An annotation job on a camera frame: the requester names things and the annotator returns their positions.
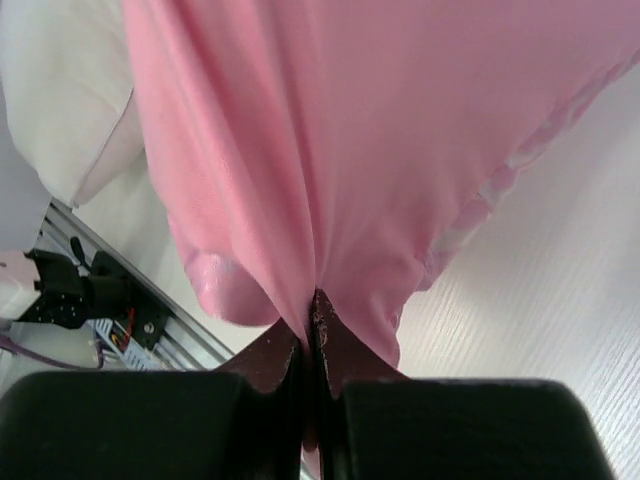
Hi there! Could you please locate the pink pillowcase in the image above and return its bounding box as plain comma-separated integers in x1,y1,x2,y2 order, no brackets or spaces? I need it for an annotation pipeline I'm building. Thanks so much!
122,0,640,480

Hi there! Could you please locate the bare white pillow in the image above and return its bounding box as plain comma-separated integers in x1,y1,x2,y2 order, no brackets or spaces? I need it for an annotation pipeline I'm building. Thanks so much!
1,1,144,207

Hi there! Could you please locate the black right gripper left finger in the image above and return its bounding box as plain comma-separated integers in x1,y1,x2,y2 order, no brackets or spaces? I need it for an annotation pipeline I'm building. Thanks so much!
1,323,302,479

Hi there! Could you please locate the aluminium front rail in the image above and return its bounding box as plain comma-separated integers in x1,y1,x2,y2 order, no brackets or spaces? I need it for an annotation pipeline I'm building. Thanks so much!
38,200,233,370

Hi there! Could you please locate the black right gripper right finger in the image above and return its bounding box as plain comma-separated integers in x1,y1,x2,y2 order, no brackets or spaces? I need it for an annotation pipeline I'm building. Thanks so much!
310,291,614,479

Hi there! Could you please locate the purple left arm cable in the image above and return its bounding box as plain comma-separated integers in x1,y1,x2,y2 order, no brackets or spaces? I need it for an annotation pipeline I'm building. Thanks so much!
0,329,76,372

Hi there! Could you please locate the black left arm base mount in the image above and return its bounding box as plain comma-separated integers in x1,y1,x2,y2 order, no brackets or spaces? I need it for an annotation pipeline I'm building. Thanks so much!
117,286,171,351

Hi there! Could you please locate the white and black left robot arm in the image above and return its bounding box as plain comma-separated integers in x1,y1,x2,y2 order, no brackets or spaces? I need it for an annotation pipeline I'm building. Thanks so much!
1,237,135,330

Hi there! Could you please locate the grey slotted cable duct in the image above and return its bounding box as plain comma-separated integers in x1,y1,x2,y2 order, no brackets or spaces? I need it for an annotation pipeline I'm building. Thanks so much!
90,319,159,371

